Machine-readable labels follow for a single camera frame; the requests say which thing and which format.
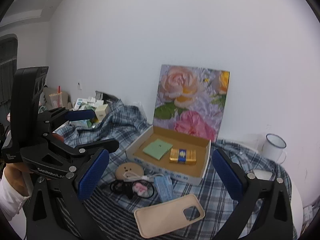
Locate black printed box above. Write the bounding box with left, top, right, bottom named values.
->
left=96, top=91, right=120, bottom=105

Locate white enamel mug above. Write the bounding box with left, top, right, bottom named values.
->
left=261, top=133, right=287, bottom=165

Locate dark curtain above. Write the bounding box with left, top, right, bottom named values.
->
left=0, top=34, right=19, bottom=105

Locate cream carton box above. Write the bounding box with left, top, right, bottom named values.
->
left=95, top=104, right=109, bottom=122

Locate beige phone case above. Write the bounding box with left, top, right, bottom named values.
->
left=134, top=194, right=206, bottom=239

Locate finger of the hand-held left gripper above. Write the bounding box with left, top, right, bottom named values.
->
left=37, top=107, right=97, bottom=133
left=40, top=137, right=119, bottom=171

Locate pink drink cup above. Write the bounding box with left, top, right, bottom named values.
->
left=49, top=86, right=64, bottom=109

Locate white cable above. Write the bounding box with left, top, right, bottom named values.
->
left=124, top=172, right=164, bottom=183

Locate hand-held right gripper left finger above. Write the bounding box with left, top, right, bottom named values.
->
left=26, top=148, right=110, bottom=240

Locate blue tissue packet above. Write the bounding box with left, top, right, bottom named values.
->
left=153, top=175, right=175, bottom=202

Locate blue plaid cloth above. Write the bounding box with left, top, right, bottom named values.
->
left=54, top=99, right=298, bottom=240

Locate green sticky note pad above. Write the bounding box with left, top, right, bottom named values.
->
left=142, top=139, right=173, bottom=161

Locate floral cardboard box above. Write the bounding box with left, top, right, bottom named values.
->
left=125, top=64, right=230, bottom=186

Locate person's left forearm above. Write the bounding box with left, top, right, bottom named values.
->
left=0, top=164, right=32, bottom=215

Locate gold and blue packet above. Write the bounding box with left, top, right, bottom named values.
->
left=169, top=148, right=197, bottom=166

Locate pile of small boxes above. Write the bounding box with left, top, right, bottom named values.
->
left=72, top=97, right=105, bottom=128

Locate black hair tie pink charm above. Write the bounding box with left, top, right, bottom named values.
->
left=110, top=180, right=155, bottom=200

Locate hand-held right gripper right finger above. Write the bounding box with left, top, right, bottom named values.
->
left=212, top=148, right=293, bottom=240

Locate round beige pad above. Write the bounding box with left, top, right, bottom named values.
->
left=115, top=162, right=145, bottom=181

